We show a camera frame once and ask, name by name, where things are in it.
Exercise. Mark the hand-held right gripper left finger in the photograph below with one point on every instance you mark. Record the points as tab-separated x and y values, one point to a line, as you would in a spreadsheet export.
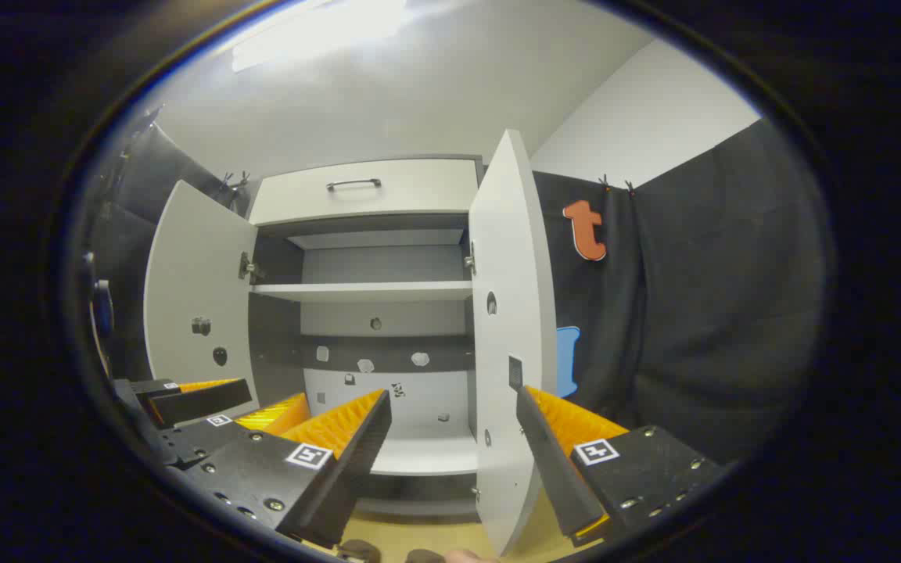
349	477

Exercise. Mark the metal door hinge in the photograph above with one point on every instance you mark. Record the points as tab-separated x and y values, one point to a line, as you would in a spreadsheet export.
469	259
250	268

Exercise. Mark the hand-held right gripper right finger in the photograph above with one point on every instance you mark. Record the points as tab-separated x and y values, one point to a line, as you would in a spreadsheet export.
556	461

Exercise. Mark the white cabinet drawer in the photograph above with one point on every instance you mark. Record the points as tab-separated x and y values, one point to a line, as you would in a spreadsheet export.
419	195

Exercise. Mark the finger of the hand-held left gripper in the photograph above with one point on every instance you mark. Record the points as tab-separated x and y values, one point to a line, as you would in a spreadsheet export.
200	403
200	442

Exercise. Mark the white shoe cabinet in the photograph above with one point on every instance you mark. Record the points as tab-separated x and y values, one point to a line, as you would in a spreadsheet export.
419	407

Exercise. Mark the white cabinet door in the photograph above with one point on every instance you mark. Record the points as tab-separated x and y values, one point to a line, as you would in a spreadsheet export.
509	234
192	266

